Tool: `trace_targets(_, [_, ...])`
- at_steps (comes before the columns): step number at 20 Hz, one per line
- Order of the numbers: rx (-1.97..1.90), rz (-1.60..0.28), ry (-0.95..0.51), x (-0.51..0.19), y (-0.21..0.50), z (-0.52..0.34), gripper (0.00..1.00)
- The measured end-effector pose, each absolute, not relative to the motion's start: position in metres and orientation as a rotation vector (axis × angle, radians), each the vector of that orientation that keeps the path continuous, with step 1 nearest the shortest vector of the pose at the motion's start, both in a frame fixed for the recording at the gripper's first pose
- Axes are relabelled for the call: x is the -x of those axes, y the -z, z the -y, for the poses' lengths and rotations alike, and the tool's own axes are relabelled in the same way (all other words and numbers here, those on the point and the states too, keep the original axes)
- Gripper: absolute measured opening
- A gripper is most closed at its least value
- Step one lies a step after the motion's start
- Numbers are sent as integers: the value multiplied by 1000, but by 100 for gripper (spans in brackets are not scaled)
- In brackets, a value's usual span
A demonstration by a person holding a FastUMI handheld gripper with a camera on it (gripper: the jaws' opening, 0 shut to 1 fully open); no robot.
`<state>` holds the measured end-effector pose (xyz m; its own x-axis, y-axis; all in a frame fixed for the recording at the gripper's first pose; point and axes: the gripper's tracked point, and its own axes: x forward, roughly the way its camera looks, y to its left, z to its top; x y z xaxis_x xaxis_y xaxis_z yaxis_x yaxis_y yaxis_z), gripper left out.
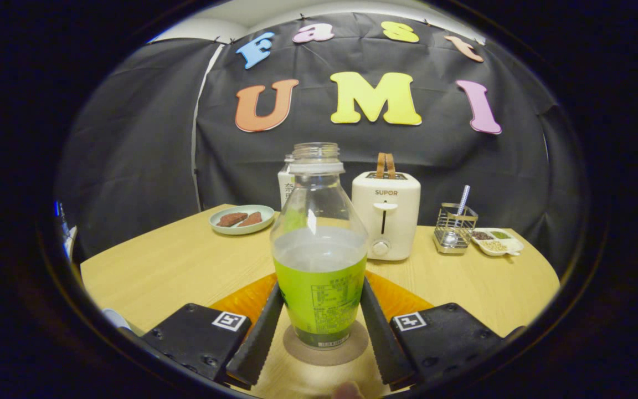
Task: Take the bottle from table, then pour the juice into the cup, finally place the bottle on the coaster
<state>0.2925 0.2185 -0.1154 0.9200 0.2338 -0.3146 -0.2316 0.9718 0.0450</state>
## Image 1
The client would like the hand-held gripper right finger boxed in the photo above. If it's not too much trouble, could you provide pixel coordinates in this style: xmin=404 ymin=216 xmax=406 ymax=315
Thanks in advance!
xmin=360 ymin=272 xmax=526 ymax=387

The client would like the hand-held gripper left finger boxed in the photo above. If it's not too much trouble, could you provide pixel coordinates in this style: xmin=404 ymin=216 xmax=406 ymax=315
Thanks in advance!
xmin=142 ymin=273 xmax=285 ymax=387

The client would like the round brown coaster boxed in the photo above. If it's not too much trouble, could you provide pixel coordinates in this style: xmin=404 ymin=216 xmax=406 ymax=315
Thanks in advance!
xmin=283 ymin=320 xmax=369 ymax=366

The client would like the green label juice bottle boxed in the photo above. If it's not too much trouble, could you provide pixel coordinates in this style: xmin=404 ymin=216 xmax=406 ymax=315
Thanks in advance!
xmin=270 ymin=142 xmax=369 ymax=350

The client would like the white cup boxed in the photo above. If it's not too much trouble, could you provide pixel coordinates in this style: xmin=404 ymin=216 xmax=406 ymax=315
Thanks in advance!
xmin=102 ymin=308 xmax=131 ymax=331

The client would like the capped green label bottle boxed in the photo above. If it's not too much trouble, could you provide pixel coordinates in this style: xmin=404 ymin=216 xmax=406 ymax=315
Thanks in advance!
xmin=277 ymin=154 xmax=297 ymax=211

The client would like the wooden table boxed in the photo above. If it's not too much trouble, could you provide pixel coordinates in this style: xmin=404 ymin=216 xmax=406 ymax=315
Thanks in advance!
xmin=80 ymin=204 xmax=560 ymax=399

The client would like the pale green plate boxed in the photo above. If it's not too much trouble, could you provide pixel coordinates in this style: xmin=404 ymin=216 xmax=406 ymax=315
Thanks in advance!
xmin=209 ymin=204 xmax=275 ymax=236

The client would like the white toaster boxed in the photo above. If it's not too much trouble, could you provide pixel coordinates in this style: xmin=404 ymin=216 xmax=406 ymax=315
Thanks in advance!
xmin=351 ymin=171 xmax=421 ymax=262

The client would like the small white seed dish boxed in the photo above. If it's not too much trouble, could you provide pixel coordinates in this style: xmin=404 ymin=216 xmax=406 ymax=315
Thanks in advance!
xmin=471 ymin=228 xmax=524 ymax=257

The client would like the metal spoon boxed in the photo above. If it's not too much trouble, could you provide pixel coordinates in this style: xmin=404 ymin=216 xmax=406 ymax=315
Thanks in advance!
xmin=442 ymin=185 xmax=471 ymax=248

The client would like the toast slice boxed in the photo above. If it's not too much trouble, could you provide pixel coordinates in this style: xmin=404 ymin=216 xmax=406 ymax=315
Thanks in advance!
xmin=375 ymin=152 xmax=397 ymax=180

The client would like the wire mesh utensil holder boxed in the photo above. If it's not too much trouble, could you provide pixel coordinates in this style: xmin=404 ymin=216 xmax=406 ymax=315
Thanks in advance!
xmin=433 ymin=203 xmax=479 ymax=255

